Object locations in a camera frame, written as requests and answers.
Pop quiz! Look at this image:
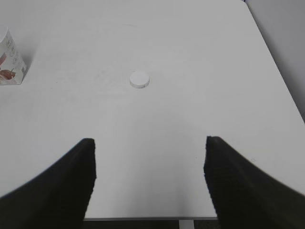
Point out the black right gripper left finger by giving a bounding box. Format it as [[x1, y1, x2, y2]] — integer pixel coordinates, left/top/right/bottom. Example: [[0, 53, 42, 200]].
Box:
[[0, 138, 96, 229]]

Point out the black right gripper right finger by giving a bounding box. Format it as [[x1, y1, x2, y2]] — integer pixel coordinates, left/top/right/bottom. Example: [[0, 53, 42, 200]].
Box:
[[203, 136, 305, 229]]

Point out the white yili changqing bottle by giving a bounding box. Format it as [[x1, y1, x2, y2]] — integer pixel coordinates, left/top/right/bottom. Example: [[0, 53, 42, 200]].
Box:
[[0, 25, 27, 85]]

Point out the white bottle cap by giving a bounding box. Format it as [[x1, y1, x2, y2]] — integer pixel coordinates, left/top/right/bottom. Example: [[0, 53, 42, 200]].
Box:
[[129, 71, 150, 89]]

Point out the white table leg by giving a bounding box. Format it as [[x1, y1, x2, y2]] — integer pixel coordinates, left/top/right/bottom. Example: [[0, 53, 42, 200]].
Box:
[[179, 219, 194, 229]]

